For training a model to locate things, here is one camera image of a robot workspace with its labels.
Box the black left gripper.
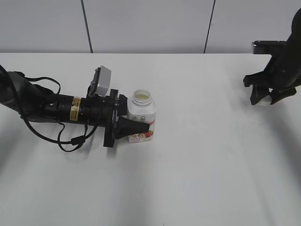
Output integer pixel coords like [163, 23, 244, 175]
[80, 89, 150, 147]

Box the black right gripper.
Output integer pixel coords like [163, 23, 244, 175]
[243, 55, 301, 105]

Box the white screw bottle cap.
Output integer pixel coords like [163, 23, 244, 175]
[257, 95, 272, 106]

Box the white strawberry drink bottle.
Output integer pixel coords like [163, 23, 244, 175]
[127, 89, 157, 143]

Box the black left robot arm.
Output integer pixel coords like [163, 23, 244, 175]
[0, 66, 150, 150]

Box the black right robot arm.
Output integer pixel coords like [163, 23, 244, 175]
[243, 10, 301, 105]

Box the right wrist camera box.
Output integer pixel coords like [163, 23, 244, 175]
[251, 40, 286, 56]

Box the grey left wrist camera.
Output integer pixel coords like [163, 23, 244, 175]
[88, 65, 111, 97]

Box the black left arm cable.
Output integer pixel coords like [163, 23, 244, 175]
[0, 65, 99, 152]

